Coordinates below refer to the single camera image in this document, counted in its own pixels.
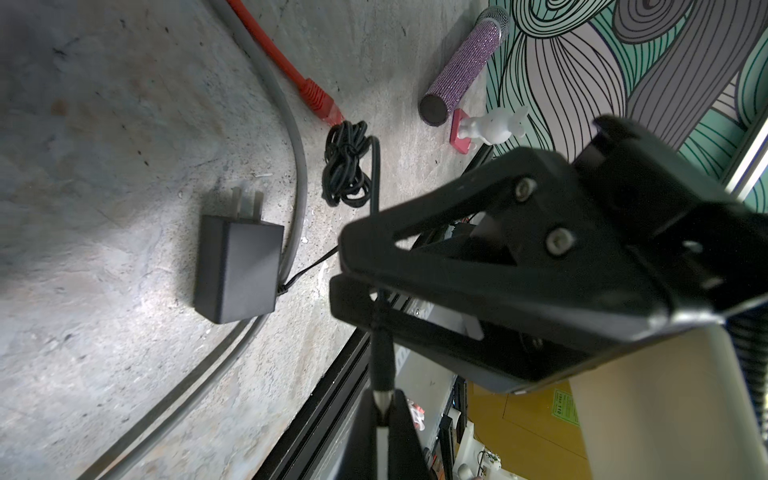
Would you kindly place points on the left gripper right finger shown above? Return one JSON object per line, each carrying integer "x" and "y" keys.
{"x": 405, "y": 456}

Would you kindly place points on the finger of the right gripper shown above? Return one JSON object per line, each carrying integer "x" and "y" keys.
{"x": 500, "y": 362}

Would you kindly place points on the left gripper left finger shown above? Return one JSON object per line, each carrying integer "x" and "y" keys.
{"x": 359, "y": 461}

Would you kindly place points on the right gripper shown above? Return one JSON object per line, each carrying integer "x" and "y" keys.
{"x": 626, "y": 240}

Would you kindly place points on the black power adapter with cable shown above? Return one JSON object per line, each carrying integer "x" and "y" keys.
{"x": 238, "y": 259}

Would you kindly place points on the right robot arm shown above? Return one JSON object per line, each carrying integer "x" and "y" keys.
{"x": 684, "y": 404}

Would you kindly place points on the white bunny pink figurine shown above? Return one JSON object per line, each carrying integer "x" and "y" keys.
{"x": 493, "y": 128}

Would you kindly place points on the glittery purple microphone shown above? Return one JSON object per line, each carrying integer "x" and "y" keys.
{"x": 446, "y": 92}

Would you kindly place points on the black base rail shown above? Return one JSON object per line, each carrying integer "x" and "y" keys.
{"x": 314, "y": 444}

